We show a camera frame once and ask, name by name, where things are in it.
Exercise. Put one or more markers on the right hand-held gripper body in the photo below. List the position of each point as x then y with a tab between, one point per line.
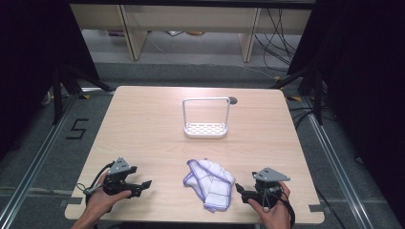
267	187

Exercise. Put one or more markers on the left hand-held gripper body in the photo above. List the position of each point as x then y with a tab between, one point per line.
116	181

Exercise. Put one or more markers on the white cloth with purple trim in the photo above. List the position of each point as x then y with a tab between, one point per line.
211	187

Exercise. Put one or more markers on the person's left hand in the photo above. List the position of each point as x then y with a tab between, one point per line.
98	202

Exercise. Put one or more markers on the person's right hand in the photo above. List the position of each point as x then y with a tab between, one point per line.
277	216

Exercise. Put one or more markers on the dark round table grommet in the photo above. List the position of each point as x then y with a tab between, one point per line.
234	100

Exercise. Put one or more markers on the yellow black floor tape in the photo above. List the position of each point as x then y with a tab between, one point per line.
295	98
84	96

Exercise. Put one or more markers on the black metal stand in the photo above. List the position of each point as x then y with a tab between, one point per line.
57	95
318	95

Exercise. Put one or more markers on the small purple object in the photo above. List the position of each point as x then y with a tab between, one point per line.
115	33

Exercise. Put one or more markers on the white packet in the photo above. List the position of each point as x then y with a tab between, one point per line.
175	32

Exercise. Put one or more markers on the black curtain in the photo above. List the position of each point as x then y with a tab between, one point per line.
366	63
25	47

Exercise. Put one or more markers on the yellow object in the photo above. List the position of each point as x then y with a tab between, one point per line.
195	32

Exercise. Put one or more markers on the metal floor rail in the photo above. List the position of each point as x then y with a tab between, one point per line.
332	162
35	162

